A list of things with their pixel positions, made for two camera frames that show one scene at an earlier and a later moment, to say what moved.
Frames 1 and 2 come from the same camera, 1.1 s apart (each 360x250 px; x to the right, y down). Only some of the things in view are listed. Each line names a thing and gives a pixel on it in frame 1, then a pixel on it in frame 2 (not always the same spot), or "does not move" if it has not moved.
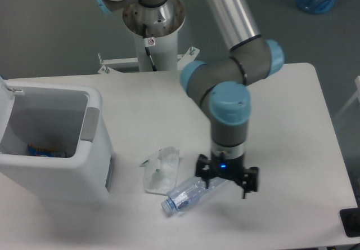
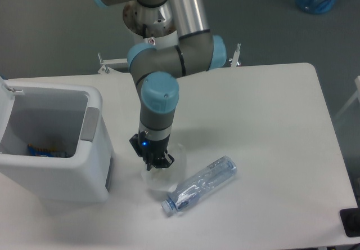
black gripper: (232, 169) → (149, 150)
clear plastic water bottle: (187, 194) does not move
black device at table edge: (350, 218) does not move
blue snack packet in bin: (50, 152) does not move
